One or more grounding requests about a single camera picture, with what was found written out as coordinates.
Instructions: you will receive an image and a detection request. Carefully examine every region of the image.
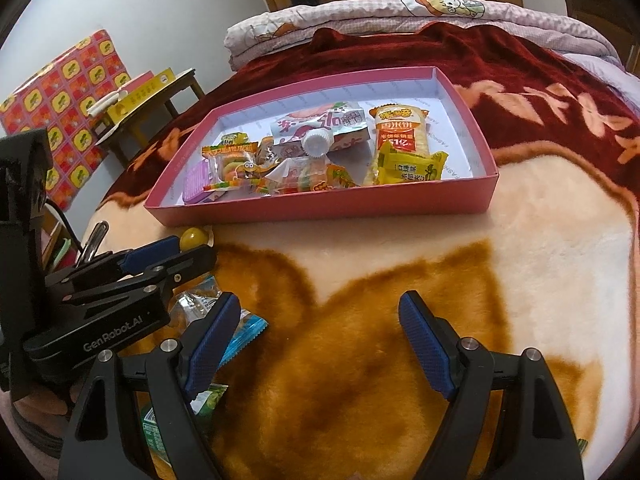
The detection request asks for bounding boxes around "purple mint tin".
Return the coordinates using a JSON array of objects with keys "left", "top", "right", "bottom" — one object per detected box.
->
[{"left": 182, "top": 159, "right": 209, "bottom": 204}]

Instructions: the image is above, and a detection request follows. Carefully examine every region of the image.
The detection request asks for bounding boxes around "clear colourful candy packet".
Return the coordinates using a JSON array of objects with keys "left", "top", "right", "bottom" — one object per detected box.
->
[{"left": 257, "top": 156, "right": 357, "bottom": 195}]

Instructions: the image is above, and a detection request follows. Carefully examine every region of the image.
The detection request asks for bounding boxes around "white pink jelly drink pouch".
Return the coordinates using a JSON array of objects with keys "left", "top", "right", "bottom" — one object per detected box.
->
[{"left": 270, "top": 101, "right": 370, "bottom": 158}]

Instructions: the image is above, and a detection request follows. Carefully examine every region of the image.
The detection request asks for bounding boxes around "yellow rice cracker packet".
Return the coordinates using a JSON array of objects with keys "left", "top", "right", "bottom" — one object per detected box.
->
[{"left": 369, "top": 103, "right": 430, "bottom": 156}]

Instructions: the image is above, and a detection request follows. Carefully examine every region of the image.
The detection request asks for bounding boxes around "blue snack packet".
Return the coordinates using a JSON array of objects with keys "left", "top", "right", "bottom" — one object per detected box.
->
[{"left": 169, "top": 275, "right": 268, "bottom": 372}]

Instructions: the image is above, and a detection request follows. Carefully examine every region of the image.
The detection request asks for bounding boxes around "yellow round candy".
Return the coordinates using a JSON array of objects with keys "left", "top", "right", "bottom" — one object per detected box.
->
[{"left": 179, "top": 226, "right": 215, "bottom": 252}]

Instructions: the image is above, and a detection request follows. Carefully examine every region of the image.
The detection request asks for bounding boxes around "green snack packet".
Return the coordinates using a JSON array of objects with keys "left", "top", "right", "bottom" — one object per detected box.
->
[{"left": 141, "top": 384, "right": 229, "bottom": 479}]

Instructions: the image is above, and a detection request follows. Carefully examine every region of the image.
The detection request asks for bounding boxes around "small wooden side table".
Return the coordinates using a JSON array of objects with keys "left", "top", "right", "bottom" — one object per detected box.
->
[{"left": 96, "top": 68, "right": 205, "bottom": 168}]

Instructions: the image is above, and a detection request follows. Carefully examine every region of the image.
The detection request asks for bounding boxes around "yellow gift box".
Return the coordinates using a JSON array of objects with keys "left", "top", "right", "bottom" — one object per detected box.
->
[{"left": 107, "top": 68, "right": 176, "bottom": 124}]

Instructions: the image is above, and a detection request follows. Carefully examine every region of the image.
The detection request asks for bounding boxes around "red yellow patterned board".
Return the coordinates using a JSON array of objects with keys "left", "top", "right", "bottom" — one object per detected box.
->
[{"left": 1, "top": 29, "right": 130, "bottom": 210}]

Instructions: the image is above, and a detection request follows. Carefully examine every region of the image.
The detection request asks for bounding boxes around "red cream floral blanket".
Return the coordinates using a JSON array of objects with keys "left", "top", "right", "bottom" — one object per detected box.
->
[{"left": 96, "top": 22, "right": 639, "bottom": 479}]

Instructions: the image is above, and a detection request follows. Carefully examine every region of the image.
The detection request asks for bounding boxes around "yellow small snack packet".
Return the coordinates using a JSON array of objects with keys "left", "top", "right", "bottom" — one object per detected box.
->
[{"left": 363, "top": 141, "right": 448, "bottom": 185}]

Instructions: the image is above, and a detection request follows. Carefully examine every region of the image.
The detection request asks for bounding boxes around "pink checked folded quilt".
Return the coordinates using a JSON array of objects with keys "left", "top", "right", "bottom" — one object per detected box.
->
[{"left": 224, "top": 0, "right": 639, "bottom": 112}]

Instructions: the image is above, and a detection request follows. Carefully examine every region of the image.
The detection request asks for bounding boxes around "pink shallow box lid tray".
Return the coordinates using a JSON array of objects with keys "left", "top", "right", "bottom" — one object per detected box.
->
[{"left": 143, "top": 65, "right": 500, "bottom": 228}]

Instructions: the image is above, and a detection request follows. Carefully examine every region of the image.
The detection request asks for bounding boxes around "dark wooden headboard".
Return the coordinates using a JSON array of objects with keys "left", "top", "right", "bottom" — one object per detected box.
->
[{"left": 565, "top": 0, "right": 639, "bottom": 76}]

